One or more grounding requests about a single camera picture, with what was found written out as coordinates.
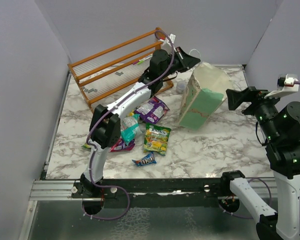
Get purple snack packet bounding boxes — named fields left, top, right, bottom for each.
left=110, top=138, right=135, bottom=153
left=134, top=96, right=170, bottom=124

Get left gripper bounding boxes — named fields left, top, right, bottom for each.
left=159, top=46, right=199, bottom=80

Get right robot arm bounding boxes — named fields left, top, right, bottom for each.
left=219, top=87, right=300, bottom=240

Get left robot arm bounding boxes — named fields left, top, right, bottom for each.
left=80, top=47, right=201, bottom=198

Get orange wooden two-tier rack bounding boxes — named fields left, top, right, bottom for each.
left=67, top=27, right=166, bottom=112

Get grey staple strip lower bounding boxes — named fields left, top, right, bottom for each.
left=83, top=88, right=98, bottom=94

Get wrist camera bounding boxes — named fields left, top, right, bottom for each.
left=264, top=73, right=299, bottom=99
left=159, top=33, right=176, bottom=52

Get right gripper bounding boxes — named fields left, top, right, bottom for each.
left=227, top=84, right=287, bottom=141

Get small clear plastic cup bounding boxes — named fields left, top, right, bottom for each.
left=176, top=80, right=187, bottom=94

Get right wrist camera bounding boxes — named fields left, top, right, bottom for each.
left=264, top=73, right=299, bottom=99

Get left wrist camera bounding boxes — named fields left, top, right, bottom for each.
left=159, top=33, right=176, bottom=52

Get purple capped marker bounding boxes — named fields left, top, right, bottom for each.
left=133, top=55, right=152, bottom=65

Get yellow green Fox's candy bag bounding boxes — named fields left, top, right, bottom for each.
left=81, top=143, right=91, bottom=150

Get aluminium frame rail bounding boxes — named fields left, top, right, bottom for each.
left=29, top=180, right=75, bottom=201

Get blue M&M's packet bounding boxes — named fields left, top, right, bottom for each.
left=131, top=151, right=157, bottom=167

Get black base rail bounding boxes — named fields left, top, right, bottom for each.
left=71, top=170, right=244, bottom=209

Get teal snack packet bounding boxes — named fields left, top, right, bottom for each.
left=120, top=114, right=142, bottom=145

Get white green paper bag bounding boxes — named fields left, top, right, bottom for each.
left=178, top=62, right=233, bottom=130

